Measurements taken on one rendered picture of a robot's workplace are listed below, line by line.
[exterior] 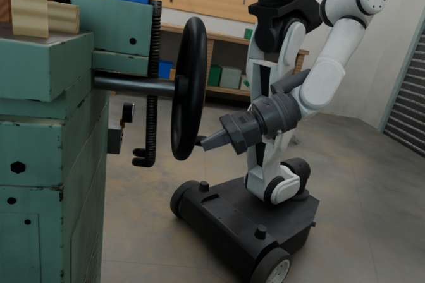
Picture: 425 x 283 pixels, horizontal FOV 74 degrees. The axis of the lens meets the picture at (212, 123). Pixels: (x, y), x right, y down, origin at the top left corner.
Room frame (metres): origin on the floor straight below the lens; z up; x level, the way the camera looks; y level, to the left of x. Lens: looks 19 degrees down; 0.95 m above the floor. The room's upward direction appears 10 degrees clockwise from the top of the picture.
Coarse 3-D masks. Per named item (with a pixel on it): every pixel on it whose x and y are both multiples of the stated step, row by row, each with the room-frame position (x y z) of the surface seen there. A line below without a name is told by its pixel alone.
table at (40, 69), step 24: (0, 24) 0.38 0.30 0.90; (0, 48) 0.27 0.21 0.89; (24, 48) 0.27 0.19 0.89; (48, 48) 0.28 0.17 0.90; (72, 48) 0.36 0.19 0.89; (0, 72) 0.27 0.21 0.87; (24, 72) 0.27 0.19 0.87; (48, 72) 0.28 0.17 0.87; (72, 72) 0.36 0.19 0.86; (144, 72) 0.51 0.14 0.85; (0, 96) 0.27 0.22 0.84; (24, 96) 0.27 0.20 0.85; (48, 96) 0.28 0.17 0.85
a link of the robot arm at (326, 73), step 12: (324, 60) 0.63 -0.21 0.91; (336, 60) 0.65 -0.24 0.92; (312, 72) 0.61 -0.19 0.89; (324, 72) 0.61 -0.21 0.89; (336, 72) 0.61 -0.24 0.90; (312, 84) 0.59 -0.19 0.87; (324, 84) 0.59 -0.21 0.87; (336, 84) 0.59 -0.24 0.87; (300, 96) 0.58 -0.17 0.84; (312, 96) 0.58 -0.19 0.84; (324, 96) 0.58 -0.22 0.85; (312, 108) 0.57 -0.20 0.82
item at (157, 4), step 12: (156, 0) 0.55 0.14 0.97; (156, 12) 0.56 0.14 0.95; (156, 24) 0.56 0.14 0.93; (156, 36) 0.56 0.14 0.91; (156, 48) 0.56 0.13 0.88; (156, 60) 0.57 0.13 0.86; (156, 72) 0.57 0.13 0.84; (156, 96) 0.58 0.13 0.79; (156, 108) 0.58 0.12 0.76; (156, 120) 0.58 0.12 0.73; (156, 132) 0.59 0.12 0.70; (144, 156) 0.65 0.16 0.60
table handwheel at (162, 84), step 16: (192, 32) 0.50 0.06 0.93; (192, 48) 0.47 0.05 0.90; (176, 64) 0.69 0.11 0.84; (192, 64) 0.45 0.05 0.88; (96, 80) 0.51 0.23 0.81; (112, 80) 0.52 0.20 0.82; (128, 80) 0.53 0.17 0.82; (144, 80) 0.54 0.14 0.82; (160, 80) 0.55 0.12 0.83; (176, 80) 0.55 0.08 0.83; (192, 80) 0.44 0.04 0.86; (176, 96) 0.54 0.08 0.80; (192, 96) 0.43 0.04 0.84; (176, 112) 0.66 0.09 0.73; (192, 112) 0.43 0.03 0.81; (176, 128) 0.62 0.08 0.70; (192, 128) 0.44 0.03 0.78; (176, 144) 0.56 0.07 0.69; (192, 144) 0.45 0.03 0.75
